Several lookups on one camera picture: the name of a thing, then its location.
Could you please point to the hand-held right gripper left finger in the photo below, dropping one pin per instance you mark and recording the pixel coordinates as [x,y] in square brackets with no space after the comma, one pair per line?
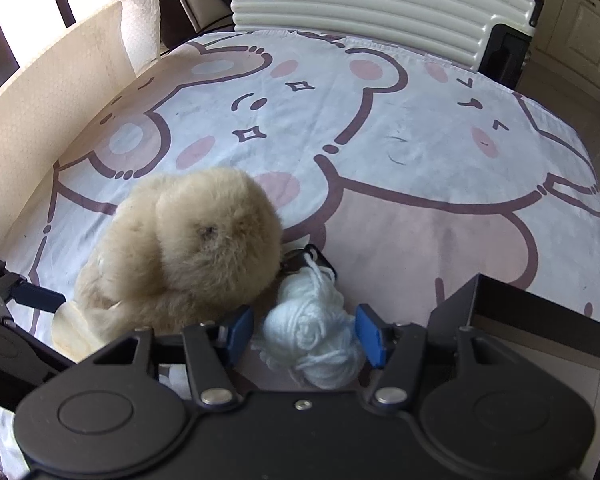
[240,337]

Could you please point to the white ribbed suitcase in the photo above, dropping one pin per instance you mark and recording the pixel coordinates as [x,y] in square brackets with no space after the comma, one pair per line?
[360,7]

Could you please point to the black square box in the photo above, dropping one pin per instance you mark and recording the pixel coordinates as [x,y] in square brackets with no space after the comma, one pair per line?
[540,330]

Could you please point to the beige plush toy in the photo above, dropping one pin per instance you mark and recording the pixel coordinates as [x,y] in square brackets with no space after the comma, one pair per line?
[190,250]

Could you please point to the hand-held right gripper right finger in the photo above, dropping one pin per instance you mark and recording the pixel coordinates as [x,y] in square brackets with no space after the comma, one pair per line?
[369,335]

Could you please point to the beige honeycomb cardboard sheet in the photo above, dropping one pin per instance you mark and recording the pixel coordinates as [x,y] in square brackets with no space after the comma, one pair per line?
[45,105]

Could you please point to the cream kitchen cabinets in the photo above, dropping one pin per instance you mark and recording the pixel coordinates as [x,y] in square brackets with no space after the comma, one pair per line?
[580,15]

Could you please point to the bear printed blanket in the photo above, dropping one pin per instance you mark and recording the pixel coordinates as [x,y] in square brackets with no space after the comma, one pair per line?
[405,160]

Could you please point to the white yarn ball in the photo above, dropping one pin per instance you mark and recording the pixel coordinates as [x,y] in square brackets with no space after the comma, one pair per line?
[310,335]

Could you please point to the dark window railing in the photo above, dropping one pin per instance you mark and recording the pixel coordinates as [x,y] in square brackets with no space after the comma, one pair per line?
[0,40]

